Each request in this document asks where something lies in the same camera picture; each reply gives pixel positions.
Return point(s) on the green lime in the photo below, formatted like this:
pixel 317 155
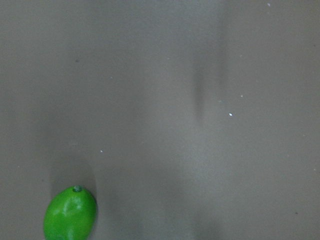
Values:
pixel 70 215

